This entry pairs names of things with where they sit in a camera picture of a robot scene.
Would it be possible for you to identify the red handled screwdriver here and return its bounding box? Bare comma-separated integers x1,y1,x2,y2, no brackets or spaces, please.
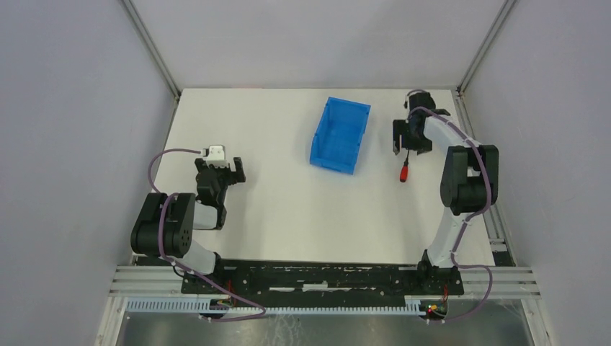
399,150,411,183

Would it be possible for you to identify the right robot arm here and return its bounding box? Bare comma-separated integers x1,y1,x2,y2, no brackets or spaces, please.
392,89,499,269

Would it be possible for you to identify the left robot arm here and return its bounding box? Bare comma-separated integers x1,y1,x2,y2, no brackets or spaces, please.
130,157,246,275

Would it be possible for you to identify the blue plastic storage bin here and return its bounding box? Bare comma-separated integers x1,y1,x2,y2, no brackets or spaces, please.
309,97,371,174

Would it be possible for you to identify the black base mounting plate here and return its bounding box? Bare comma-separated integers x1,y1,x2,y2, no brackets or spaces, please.
209,259,465,309

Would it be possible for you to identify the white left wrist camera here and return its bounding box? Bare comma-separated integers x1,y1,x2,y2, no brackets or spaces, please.
201,145,229,169

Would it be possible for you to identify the left corner aluminium post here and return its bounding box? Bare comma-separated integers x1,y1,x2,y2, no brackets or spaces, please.
119,0,182,102

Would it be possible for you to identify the corner aluminium post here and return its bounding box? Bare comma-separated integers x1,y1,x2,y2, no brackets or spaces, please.
456,0,518,94
119,0,182,102

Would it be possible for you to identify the aluminium right side rail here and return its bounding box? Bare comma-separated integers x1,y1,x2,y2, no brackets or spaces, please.
452,86,516,267

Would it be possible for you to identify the aluminium front frame rail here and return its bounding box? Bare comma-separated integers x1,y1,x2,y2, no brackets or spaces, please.
109,266,542,300

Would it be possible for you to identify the white slotted cable duct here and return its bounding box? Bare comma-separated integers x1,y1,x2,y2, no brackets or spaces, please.
125,298,425,317

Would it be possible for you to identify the right corner aluminium post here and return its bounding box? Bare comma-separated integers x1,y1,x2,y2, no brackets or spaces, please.
456,0,518,94

